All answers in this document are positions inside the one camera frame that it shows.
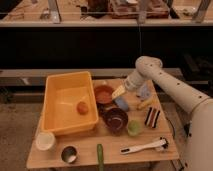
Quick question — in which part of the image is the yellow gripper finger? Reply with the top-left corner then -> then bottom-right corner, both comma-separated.
112,85 -> 126,99

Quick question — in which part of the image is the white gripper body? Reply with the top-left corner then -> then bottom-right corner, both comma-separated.
124,70 -> 146,91

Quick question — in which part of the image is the green cup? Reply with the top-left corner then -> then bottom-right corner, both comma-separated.
127,120 -> 141,136

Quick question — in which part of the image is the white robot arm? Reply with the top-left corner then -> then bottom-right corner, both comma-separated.
112,56 -> 213,171

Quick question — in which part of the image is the yellow plastic tray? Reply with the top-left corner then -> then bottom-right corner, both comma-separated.
41,71 -> 99,136

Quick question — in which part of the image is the blue cloth piece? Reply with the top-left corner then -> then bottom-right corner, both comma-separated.
115,97 -> 129,112

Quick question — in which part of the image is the light blue crumpled cloth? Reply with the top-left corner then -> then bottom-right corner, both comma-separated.
136,83 -> 151,100

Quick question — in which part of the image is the terracotta bowl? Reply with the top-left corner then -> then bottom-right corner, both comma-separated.
94,85 -> 113,104

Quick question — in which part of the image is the yellow banana toy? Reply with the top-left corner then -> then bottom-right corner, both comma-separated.
137,97 -> 153,110

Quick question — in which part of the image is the dark brown bowl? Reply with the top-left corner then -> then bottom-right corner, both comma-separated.
103,108 -> 128,134

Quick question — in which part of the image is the striped sponge block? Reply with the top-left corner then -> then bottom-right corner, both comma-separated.
144,107 -> 160,128

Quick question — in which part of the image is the wooden board table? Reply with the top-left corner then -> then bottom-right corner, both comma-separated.
27,80 -> 179,169

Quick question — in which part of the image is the orange ball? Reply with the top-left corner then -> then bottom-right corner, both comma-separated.
76,101 -> 89,115

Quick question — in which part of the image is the green stick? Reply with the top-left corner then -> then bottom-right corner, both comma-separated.
97,144 -> 104,171

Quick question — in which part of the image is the metal cup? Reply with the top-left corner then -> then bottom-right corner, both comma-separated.
61,146 -> 77,164

